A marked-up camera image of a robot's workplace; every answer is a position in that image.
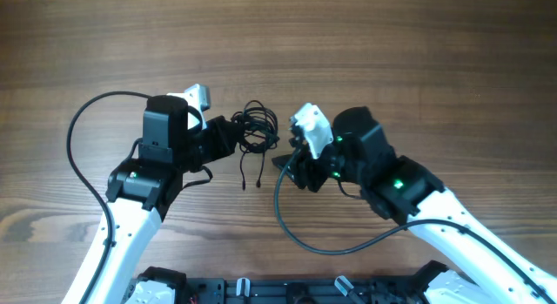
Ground black cable bundle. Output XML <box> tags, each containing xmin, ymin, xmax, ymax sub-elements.
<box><xmin>230</xmin><ymin>99</ymin><xmax>280</xmax><ymax>192</ymax></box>

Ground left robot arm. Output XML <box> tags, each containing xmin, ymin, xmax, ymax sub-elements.
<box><xmin>64</xmin><ymin>95</ymin><xmax>243</xmax><ymax>303</ymax></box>

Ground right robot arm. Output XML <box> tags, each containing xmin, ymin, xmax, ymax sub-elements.
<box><xmin>272</xmin><ymin>103</ymin><xmax>556</xmax><ymax>303</ymax></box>

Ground right black camera cable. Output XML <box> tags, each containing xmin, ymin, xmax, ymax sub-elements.
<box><xmin>273</xmin><ymin>140</ymin><xmax>556</xmax><ymax>304</ymax></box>

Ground black camera cable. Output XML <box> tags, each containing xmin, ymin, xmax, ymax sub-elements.
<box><xmin>65</xmin><ymin>91</ymin><xmax>151</xmax><ymax>304</ymax></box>
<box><xmin>273</xmin><ymin>140</ymin><xmax>556</xmax><ymax>304</ymax></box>

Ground left black camera cable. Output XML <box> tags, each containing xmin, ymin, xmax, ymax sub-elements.
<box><xmin>65</xmin><ymin>91</ymin><xmax>151</xmax><ymax>304</ymax></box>

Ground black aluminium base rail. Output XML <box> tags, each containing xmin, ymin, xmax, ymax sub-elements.
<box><xmin>122</xmin><ymin>275</ymin><xmax>427</xmax><ymax>304</ymax></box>

